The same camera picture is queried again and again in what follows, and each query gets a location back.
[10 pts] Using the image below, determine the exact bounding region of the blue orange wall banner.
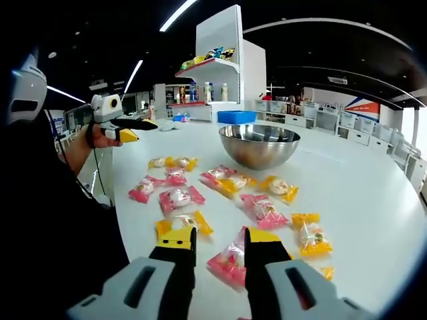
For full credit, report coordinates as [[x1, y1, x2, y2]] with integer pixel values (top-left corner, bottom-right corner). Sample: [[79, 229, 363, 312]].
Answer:
[[345, 96, 381, 123]]

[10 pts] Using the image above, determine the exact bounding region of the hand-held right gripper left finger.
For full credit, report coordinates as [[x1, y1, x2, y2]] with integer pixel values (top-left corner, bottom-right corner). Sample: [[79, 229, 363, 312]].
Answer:
[[65, 225, 198, 320]]

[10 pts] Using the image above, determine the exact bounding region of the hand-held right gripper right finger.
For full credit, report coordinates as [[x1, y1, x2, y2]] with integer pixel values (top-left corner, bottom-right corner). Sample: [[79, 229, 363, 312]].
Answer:
[[242, 226, 376, 320]]

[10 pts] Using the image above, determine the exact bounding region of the white crumpled wrapper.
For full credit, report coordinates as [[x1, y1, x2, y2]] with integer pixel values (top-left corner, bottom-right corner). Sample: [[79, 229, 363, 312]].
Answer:
[[158, 121, 183, 133]]

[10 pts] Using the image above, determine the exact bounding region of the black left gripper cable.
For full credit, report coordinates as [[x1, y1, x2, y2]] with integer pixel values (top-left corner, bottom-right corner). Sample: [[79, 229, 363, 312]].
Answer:
[[92, 146, 107, 201]]

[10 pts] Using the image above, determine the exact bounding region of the person's left hand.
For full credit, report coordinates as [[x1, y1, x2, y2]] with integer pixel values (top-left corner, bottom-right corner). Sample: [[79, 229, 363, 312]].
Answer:
[[87, 122, 124, 149]]

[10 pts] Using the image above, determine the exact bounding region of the row of snack bags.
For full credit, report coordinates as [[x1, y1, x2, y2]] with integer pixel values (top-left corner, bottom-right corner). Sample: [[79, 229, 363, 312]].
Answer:
[[181, 46, 236, 70]]

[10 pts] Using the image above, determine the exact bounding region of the blue plastic tray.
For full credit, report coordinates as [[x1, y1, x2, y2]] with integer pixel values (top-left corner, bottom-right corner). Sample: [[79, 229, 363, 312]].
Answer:
[[217, 110, 257, 123]]

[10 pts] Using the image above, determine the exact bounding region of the white chest-worn device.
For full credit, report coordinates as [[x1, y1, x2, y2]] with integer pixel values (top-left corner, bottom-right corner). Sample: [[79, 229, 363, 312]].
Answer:
[[6, 53, 48, 126]]

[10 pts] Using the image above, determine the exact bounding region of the white table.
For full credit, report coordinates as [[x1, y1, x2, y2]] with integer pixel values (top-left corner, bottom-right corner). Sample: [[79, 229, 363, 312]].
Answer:
[[111, 117, 427, 320]]

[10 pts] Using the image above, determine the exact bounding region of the group of marshmallow packets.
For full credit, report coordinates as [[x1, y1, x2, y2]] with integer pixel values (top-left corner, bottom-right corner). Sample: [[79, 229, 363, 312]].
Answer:
[[128, 155, 336, 294]]

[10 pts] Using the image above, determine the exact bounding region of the white display shelf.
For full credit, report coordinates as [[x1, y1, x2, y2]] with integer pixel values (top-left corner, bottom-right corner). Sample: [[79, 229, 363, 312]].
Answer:
[[168, 3, 268, 123]]

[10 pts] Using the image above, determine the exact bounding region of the ceiling light strip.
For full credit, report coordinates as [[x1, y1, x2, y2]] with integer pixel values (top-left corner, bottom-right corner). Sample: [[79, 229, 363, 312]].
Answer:
[[46, 85, 87, 104], [123, 59, 143, 94], [159, 0, 197, 33]]

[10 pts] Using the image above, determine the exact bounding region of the silver metal bowl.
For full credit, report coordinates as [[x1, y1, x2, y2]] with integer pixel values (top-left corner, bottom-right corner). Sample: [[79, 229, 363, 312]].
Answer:
[[218, 125, 301, 171]]

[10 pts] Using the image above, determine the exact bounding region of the person in black shirt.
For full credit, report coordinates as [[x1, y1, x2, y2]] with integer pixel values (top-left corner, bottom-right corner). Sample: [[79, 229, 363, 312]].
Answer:
[[0, 109, 129, 320]]

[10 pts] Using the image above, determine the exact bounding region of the row of white low cabinets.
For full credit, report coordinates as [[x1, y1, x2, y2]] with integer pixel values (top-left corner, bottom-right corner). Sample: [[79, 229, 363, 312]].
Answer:
[[255, 111, 427, 187]]

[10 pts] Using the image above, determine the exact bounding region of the black chest device cable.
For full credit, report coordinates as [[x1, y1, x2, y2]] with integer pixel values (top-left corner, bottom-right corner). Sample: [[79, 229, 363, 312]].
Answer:
[[45, 109, 97, 201]]

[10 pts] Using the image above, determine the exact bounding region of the person's left wrist strap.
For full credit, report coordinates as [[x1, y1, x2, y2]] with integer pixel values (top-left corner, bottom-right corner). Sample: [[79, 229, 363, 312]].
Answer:
[[85, 122, 97, 148]]

